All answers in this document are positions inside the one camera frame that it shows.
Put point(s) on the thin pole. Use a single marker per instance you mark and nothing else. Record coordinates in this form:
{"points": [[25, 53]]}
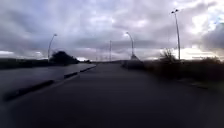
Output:
{"points": [[110, 50]]}

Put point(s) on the curved street lamp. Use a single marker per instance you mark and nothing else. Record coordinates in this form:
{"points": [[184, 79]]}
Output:
{"points": [[131, 43], [50, 46]]}

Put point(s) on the dark asphalt path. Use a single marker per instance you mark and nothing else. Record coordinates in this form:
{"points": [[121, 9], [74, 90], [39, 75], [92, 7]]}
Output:
{"points": [[110, 100]]}

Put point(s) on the dark tree clump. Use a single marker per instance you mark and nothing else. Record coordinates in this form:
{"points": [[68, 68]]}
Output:
{"points": [[62, 58]]}

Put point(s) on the bare bush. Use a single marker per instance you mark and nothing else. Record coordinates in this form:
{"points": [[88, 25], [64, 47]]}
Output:
{"points": [[167, 55]]}

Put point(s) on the tall street lamp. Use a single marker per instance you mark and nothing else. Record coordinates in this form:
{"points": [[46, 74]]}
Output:
{"points": [[177, 33]]}

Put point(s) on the dark hedge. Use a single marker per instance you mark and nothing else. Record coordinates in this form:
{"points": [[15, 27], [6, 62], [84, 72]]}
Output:
{"points": [[186, 69]]}

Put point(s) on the dark kerb strip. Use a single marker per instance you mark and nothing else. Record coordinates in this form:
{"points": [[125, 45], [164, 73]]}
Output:
{"points": [[36, 86]]}

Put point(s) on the dark verge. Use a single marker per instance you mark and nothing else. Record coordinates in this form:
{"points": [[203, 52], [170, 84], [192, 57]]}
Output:
{"points": [[20, 63]]}

